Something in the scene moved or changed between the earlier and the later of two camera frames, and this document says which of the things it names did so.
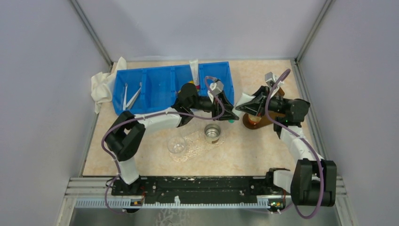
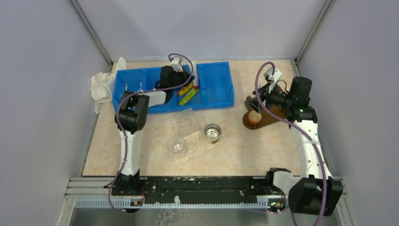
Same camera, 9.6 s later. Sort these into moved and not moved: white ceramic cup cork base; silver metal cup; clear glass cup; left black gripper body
Moved: left black gripper body
Not moved: white ceramic cup cork base; silver metal cup; clear glass cup
